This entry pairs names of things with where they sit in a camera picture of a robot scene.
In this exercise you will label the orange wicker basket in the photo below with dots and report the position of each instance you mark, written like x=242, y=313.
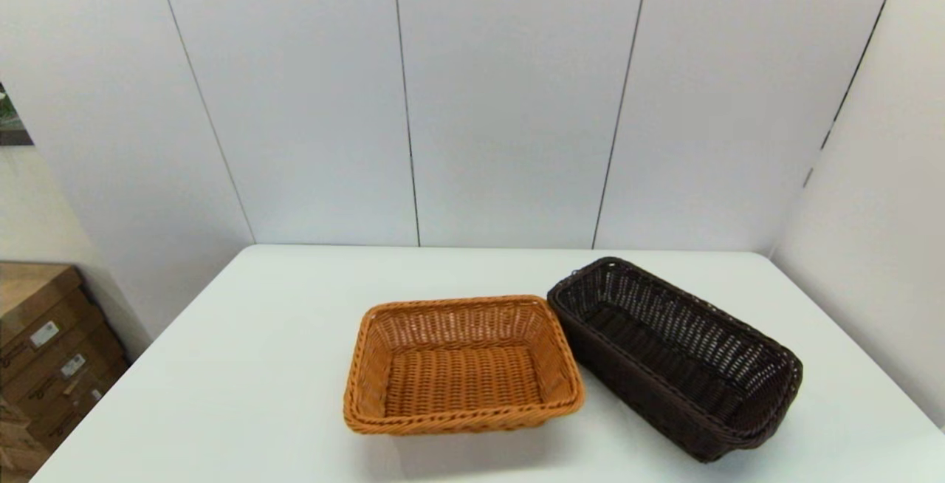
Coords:
x=465, y=379

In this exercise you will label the dark brown wicker basket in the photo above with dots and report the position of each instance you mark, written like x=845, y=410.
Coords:
x=664, y=354

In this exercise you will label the cardboard box with white label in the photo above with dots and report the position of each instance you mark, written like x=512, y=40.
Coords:
x=52, y=383
x=81, y=413
x=29, y=287

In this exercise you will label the plain cardboard box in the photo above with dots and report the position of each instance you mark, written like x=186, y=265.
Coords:
x=18, y=446

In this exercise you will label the dark framed wall picture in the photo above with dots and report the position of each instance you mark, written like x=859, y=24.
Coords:
x=11, y=125

